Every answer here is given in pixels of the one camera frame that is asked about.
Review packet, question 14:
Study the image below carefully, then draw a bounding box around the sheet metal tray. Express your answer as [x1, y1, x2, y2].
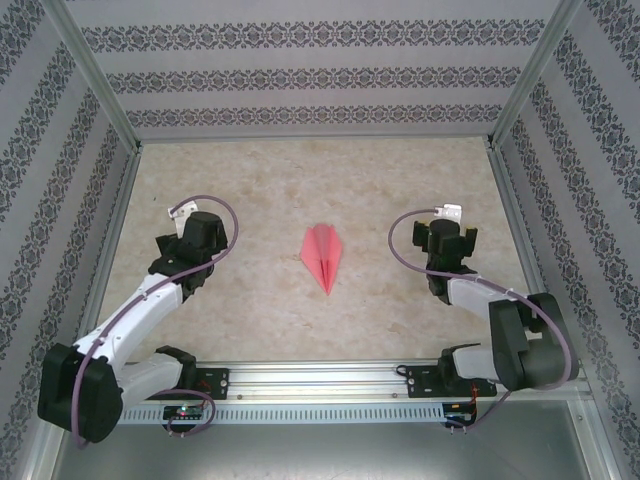
[49, 399, 611, 480]

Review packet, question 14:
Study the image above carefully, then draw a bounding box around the slotted grey cable duct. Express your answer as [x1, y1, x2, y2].
[122, 402, 449, 425]

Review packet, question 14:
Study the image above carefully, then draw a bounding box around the grooved aluminium mounting rail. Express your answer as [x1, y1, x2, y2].
[119, 360, 594, 404]

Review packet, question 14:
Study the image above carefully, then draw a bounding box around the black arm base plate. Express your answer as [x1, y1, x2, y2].
[406, 364, 500, 400]
[189, 367, 231, 402]

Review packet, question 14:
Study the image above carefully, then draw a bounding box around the aluminium frame post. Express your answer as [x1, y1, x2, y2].
[484, 0, 587, 150]
[47, 0, 144, 151]

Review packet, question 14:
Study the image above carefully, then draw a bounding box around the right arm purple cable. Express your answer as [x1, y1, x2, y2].
[388, 209, 574, 436]

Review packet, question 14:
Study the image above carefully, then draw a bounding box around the pink paper sheet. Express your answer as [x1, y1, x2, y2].
[299, 223, 346, 297]

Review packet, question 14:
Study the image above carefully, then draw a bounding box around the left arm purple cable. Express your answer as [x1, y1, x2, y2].
[72, 194, 240, 449]

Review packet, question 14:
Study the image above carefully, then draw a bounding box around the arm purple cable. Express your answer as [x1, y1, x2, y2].
[388, 209, 574, 436]
[72, 194, 240, 449]

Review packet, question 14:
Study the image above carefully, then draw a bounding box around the grey block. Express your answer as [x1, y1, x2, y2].
[69, 144, 146, 364]

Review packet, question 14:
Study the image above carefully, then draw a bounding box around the aluminium side rail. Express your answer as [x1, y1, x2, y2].
[485, 142, 576, 361]

